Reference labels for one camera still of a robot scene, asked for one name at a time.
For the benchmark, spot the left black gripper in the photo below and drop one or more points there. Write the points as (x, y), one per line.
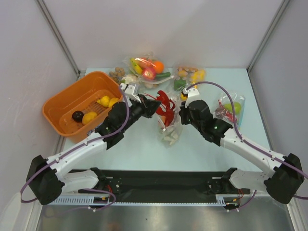
(147, 106)

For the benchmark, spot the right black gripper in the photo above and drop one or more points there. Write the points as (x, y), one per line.
(184, 115)

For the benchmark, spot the red plastic lobster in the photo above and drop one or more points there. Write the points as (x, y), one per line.
(166, 111)

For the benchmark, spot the clear zip bag with lobster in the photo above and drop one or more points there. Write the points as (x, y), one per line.
(170, 135)

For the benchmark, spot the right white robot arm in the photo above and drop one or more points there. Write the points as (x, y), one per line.
(278, 175)

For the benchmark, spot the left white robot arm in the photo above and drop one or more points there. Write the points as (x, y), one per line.
(50, 177)

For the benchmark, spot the fake orange yellow pepper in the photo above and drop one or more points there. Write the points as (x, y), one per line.
(183, 97)

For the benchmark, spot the fake green bell pepper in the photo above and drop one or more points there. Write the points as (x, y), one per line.
(179, 84)

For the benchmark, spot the fake red apple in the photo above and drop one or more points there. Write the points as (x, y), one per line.
(148, 73)

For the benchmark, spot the zip bag with pear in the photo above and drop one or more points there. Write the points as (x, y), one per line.
(221, 113)

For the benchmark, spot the fake green cucumber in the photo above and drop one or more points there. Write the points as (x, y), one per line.
(163, 75)

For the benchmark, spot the zip bag with mixed fruit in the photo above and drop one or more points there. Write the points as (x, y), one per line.
(144, 61)

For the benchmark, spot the fake yellow bell pepper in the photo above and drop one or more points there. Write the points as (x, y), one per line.
(198, 76)

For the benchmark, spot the zip bag with peppers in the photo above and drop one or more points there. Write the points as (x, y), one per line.
(184, 72)

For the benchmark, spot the fake green pear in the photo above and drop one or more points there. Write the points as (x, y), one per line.
(237, 107)

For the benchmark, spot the bag of fake nuts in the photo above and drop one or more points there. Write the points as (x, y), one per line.
(117, 74)

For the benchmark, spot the fake yellow banana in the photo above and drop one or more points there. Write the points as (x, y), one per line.
(136, 68)

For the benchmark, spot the fake yellow lemon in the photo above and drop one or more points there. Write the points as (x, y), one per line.
(88, 117)

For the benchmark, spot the fake dark plum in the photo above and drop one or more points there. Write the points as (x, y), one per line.
(77, 116)

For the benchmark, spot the orange plastic bin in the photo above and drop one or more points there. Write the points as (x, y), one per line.
(80, 96)

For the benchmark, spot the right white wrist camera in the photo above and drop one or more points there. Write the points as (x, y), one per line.
(192, 94)

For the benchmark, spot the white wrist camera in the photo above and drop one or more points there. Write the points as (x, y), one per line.
(192, 94)
(131, 90)

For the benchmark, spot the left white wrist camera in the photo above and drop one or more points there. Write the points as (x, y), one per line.
(131, 90)

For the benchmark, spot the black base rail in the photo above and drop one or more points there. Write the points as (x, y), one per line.
(172, 187)

